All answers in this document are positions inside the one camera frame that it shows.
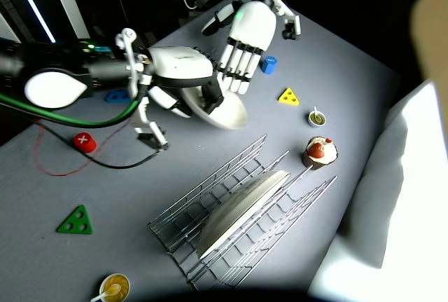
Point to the yellow triangle block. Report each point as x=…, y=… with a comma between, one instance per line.
x=288, y=98

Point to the beige blurred object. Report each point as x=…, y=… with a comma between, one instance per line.
x=432, y=28

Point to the white light strip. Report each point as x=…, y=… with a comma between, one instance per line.
x=33, y=4

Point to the red cylinder with white cross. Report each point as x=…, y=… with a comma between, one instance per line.
x=84, y=142

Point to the cupcake with cream and strawberry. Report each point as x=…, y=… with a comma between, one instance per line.
x=320, y=155

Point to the white plate with ginkgo print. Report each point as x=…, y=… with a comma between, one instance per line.
x=245, y=204
x=231, y=113

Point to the white spoon in yellow bowl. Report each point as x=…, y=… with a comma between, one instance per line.
x=105, y=295

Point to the blue triangle block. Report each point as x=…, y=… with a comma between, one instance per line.
x=115, y=97

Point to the small cup of green sauce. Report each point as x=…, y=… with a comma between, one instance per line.
x=316, y=121

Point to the small white spoon in cup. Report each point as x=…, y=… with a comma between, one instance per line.
x=315, y=110

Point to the small bowl of yellow food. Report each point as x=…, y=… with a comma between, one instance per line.
x=117, y=286

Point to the white post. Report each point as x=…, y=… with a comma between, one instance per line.
x=68, y=0

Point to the grey panel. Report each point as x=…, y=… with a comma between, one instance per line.
x=7, y=30

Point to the green triangle block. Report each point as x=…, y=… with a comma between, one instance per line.
x=77, y=225

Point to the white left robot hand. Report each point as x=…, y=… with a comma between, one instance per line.
x=253, y=25

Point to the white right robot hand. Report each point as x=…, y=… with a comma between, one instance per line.
x=182, y=63

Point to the blue hexagonal block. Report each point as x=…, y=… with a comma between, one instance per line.
x=269, y=65

